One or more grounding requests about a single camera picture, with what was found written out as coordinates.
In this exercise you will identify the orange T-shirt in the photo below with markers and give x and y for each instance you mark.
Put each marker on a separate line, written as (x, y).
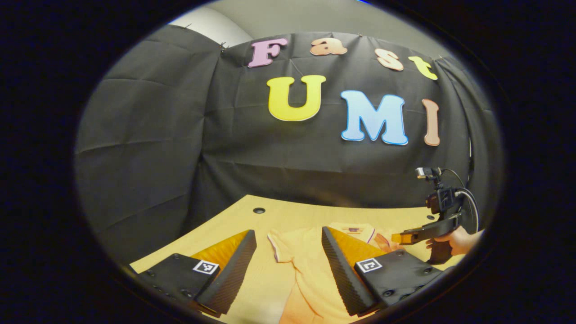
(306, 270)

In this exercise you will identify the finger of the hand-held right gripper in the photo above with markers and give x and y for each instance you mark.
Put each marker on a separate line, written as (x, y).
(416, 235)

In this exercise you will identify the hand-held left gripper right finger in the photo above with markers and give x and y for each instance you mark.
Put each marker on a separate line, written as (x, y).
(344, 279)

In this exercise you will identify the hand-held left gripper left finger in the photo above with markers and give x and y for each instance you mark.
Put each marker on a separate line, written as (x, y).
(231, 279)

